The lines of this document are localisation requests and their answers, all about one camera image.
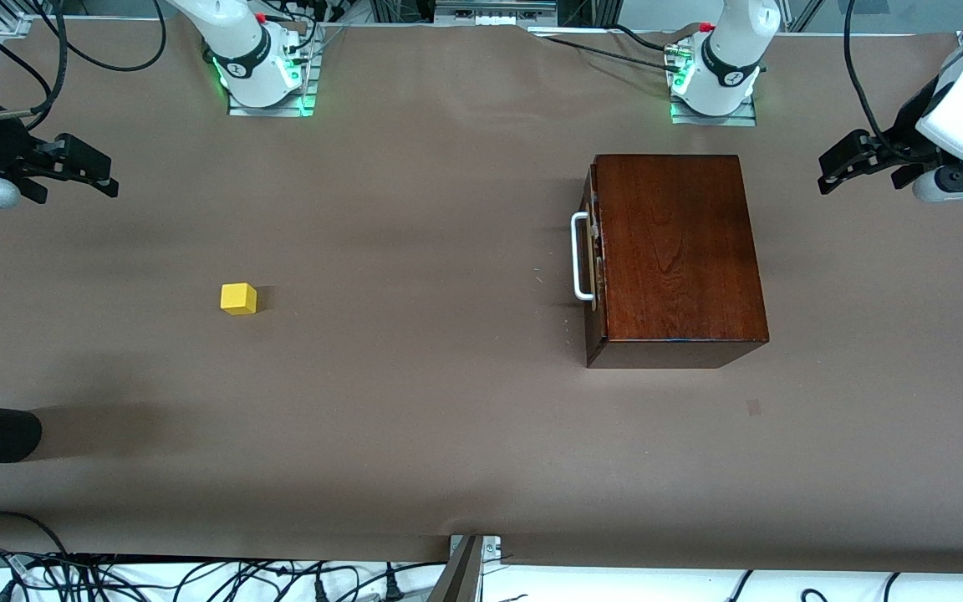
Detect yellow cube block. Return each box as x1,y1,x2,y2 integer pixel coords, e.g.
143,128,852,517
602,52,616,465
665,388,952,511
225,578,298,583
220,283,258,317

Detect light wood drawer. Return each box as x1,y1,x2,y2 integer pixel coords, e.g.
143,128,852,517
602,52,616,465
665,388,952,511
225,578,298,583
581,164,609,337

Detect white metal drawer handle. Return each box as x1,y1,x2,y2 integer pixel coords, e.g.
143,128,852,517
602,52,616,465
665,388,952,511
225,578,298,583
571,211,598,303

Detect dark brown wooden cabinet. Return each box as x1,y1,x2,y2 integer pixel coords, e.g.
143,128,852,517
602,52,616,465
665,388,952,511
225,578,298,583
585,154,771,370

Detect grey metal device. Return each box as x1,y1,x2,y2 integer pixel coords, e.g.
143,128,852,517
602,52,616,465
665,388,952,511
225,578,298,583
434,0,559,26

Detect grey metal beam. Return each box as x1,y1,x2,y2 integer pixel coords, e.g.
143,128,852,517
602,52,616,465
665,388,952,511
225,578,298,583
426,536,484,602

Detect black base cable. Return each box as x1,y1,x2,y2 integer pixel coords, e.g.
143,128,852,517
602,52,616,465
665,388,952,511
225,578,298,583
607,23,691,58
543,36,676,68

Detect tangled black cable bundle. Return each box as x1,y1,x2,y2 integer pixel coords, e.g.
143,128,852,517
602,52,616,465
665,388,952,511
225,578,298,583
0,547,449,602

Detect silver corner bracket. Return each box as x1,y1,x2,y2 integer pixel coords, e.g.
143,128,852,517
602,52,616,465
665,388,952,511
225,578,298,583
448,534,503,561

